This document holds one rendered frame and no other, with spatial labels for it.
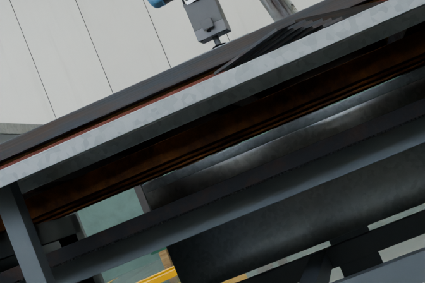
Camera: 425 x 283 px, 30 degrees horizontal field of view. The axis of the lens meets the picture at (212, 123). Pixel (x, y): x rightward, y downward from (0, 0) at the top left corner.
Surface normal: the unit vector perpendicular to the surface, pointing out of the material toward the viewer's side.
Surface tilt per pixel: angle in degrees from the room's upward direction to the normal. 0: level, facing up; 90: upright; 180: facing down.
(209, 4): 90
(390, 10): 90
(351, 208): 90
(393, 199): 90
